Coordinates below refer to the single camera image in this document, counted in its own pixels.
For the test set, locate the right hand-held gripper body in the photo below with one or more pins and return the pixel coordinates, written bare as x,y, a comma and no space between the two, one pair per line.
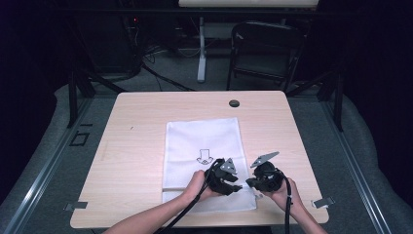
268,178

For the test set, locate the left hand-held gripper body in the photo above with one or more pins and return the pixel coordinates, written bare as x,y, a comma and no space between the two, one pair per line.
217,177

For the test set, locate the white mesh laundry bag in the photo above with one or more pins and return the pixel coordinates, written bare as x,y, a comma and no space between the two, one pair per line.
201,139

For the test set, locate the person's right hand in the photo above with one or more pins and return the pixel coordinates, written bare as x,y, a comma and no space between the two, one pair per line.
282,198

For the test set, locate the person's left hand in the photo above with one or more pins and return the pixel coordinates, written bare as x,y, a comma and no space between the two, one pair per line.
195,187

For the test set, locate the white desk leg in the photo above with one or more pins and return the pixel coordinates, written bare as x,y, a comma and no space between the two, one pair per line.
201,55

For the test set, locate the black folding chair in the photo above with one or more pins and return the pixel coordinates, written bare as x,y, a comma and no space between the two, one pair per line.
264,48

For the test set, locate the dark computer tower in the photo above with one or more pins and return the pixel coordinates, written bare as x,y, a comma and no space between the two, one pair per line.
110,39

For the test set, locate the white desk top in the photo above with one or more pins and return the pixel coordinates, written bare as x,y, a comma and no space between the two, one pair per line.
248,3

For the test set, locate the grey metal table bracket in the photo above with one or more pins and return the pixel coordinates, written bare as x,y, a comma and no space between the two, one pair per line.
76,205
323,202

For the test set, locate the aluminium floor rail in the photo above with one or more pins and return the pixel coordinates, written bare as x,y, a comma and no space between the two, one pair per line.
42,185
357,175

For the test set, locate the black metal stand frame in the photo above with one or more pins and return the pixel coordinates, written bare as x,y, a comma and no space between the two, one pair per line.
73,97
339,100

